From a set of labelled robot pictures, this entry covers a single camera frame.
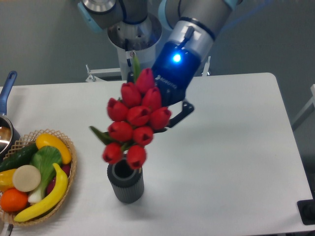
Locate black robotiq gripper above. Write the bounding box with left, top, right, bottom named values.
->
left=126, top=42, right=201, bottom=133

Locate red tulip bouquet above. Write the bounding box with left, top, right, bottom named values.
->
left=90, top=57, right=171, bottom=170

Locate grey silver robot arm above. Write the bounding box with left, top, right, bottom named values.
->
left=78, top=0, right=239, bottom=128

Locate dark grey ribbed vase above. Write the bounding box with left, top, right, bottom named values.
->
left=107, top=155, right=144, bottom=204

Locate dark red fruit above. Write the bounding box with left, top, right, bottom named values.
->
left=46, top=164, right=71, bottom=195

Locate green bok choy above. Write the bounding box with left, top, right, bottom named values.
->
left=28, top=146, right=62, bottom=205

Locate woven wicker basket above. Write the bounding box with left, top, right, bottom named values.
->
left=0, top=129, right=77, bottom=227

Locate yellow banana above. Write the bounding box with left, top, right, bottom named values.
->
left=14, top=163, right=68, bottom=222

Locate green cucumber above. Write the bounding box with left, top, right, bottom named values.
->
left=0, top=143, right=38, bottom=172

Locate beige round disc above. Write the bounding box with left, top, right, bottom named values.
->
left=12, top=165, right=41, bottom=192

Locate yellow bell pepper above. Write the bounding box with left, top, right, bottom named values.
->
left=0, top=169, right=17, bottom=193

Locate orange fruit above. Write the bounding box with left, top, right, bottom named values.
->
left=0, top=188, right=28, bottom=212

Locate black device at table edge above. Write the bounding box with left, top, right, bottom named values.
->
left=297, top=199, right=315, bottom=225

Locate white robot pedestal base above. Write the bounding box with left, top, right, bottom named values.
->
left=88, top=13, right=213, bottom=81

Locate white furniture frame right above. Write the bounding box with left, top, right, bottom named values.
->
left=291, top=84, right=315, bottom=132

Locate blue handled saucepan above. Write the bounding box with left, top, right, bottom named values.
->
left=0, top=71, right=20, bottom=161

